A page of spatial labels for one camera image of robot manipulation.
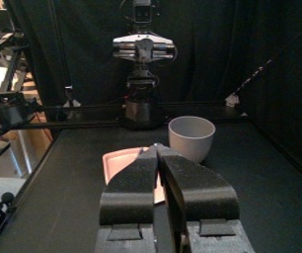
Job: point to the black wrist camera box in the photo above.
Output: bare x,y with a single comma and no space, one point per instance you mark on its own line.
142,11

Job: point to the black frame rail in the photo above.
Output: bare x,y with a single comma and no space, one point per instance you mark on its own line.
91,108

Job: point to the black frame clamp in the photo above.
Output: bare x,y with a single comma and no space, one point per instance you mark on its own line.
71,99

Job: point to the pink plate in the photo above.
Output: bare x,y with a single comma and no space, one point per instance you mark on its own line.
120,162

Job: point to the white tag on frame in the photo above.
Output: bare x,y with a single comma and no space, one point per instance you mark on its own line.
231,100

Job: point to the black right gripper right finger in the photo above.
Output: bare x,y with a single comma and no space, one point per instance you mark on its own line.
201,191

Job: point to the black cloth curtain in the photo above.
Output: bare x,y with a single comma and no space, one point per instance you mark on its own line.
201,49

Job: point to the black camera on frame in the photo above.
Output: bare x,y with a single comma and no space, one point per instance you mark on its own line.
10,108

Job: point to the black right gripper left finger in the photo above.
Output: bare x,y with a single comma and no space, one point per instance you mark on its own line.
128,194

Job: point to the grey bowl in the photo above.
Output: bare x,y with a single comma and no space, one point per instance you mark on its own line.
191,138

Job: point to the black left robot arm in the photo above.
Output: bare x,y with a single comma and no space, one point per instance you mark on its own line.
142,108

